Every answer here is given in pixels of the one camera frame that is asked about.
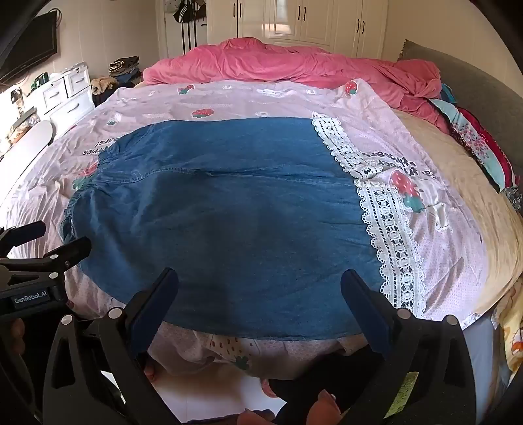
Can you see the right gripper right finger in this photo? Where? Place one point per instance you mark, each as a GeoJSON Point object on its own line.
{"type": "Point", "coordinates": [427, 376]}

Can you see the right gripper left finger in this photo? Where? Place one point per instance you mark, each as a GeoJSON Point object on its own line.
{"type": "Point", "coordinates": [95, 368]}

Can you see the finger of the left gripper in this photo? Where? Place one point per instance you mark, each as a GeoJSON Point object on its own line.
{"type": "Point", "coordinates": [16, 236]}
{"type": "Point", "coordinates": [56, 261]}

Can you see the blue denim pants lace hem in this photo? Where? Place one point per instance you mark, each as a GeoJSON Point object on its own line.
{"type": "Point", "coordinates": [260, 218]}

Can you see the person left hand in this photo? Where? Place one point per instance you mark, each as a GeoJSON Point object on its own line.
{"type": "Point", "coordinates": [41, 325]}

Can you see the person right hand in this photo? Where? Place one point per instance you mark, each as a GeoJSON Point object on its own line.
{"type": "Point", "coordinates": [324, 411]}

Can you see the white round chair back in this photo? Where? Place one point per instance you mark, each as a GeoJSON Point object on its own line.
{"type": "Point", "coordinates": [23, 153]}

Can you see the cartoon print yellow bedding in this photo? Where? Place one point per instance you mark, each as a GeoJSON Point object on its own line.
{"type": "Point", "coordinates": [508, 314]}

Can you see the white drawer cabinet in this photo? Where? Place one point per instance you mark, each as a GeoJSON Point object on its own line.
{"type": "Point", "coordinates": [65, 99]}

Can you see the beige bed sheet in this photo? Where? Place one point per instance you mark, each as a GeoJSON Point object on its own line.
{"type": "Point", "coordinates": [500, 225]}

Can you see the clothes pile on chair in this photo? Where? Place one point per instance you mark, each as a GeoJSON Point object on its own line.
{"type": "Point", "coordinates": [123, 73]}

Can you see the floral teal red pillow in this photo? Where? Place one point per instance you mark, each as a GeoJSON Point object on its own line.
{"type": "Point", "coordinates": [480, 144]}

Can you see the grey upholstered headboard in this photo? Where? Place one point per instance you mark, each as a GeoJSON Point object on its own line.
{"type": "Point", "coordinates": [498, 108]}

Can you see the hanging bags on rack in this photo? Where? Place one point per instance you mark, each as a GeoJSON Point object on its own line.
{"type": "Point", "coordinates": [185, 24]}

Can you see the hot pink comforter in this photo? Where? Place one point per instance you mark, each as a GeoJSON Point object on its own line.
{"type": "Point", "coordinates": [405, 85]}

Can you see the black wall television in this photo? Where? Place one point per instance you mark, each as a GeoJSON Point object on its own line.
{"type": "Point", "coordinates": [38, 43]}

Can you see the white wardrobe with handles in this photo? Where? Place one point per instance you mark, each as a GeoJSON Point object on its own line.
{"type": "Point", "coordinates": [351, 28]}

